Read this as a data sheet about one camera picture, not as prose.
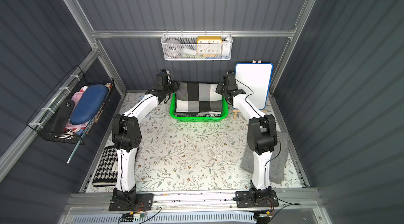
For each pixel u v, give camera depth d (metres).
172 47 0.83
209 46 0.89
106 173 0.79
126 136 0.59
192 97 0.99
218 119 1.00
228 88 0.75
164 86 0.81
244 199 0.73
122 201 0.65
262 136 0.55
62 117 0.63
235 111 1.01
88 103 0.68
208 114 0.99
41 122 0.60
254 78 0.88
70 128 0.65
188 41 0.91
